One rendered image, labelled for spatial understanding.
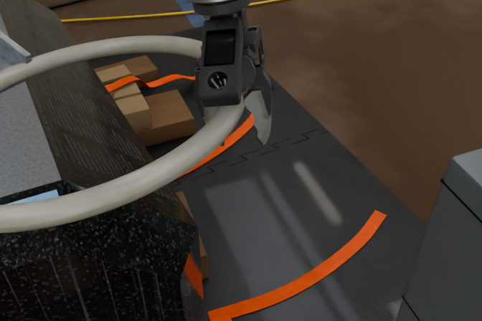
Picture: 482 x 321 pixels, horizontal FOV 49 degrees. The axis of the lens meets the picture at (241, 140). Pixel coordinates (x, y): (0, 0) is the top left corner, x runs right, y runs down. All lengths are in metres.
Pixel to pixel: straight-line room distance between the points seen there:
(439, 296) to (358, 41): 2.10
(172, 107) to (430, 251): 1.47
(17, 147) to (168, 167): 0.51
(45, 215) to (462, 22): 3.09
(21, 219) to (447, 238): 0.76
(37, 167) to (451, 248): 0.77
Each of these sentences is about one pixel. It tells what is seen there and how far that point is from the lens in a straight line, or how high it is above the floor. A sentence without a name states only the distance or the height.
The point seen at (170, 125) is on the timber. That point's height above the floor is 0.09.
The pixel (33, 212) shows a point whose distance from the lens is 0.59.
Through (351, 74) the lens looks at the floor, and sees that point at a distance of 2.76.
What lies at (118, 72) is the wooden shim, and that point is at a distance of 2.60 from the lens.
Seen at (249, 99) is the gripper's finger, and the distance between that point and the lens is 0.69.
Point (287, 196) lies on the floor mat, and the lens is 2.02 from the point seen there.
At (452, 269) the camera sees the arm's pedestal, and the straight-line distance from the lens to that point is 1.09.
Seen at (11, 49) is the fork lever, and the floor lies 1.00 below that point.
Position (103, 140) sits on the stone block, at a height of 0.71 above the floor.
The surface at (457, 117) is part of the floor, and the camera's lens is 2.61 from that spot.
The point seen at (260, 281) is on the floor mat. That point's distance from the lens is 1.77.
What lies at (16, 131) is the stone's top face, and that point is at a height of 0.83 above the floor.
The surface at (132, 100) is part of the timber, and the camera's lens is 2.21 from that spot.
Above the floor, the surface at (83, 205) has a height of 1.06.
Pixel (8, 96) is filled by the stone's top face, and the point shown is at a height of 0.83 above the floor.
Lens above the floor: 1.46
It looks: 40 degrees down
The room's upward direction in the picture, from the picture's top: straight up
